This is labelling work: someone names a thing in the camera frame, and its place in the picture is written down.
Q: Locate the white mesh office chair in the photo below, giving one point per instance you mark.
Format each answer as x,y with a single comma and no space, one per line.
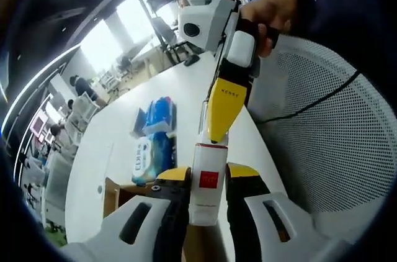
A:
325,134

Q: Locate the person's right hand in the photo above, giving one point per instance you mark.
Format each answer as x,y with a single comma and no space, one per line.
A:
273,7

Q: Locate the pink display screen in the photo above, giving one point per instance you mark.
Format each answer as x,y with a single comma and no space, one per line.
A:
38,125

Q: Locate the small white printed carton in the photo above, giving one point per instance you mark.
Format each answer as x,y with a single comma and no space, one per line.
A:
155,125

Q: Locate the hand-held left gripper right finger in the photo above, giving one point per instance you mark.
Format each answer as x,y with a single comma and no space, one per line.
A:
245,228

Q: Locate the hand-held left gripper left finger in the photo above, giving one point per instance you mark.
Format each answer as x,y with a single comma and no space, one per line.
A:
167,228

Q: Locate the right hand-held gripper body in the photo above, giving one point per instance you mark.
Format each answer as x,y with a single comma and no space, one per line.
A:
211,23

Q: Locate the wet wipes pack white lid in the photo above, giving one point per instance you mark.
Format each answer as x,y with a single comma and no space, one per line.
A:
149,159

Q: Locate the black computer mouse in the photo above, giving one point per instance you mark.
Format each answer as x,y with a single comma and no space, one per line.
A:
190,61

